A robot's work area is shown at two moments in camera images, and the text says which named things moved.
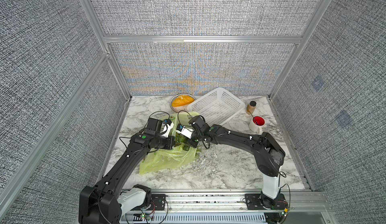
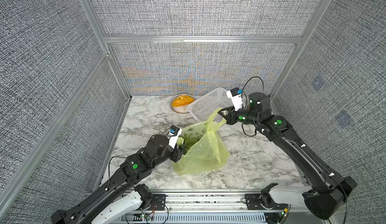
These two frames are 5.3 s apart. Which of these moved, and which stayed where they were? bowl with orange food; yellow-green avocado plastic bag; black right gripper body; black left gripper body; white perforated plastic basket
Moved: yellow-green avocado plastic bag; black left gripper body; black right gripper body
Stayed: bowl with orange food; white perforated plastic basket
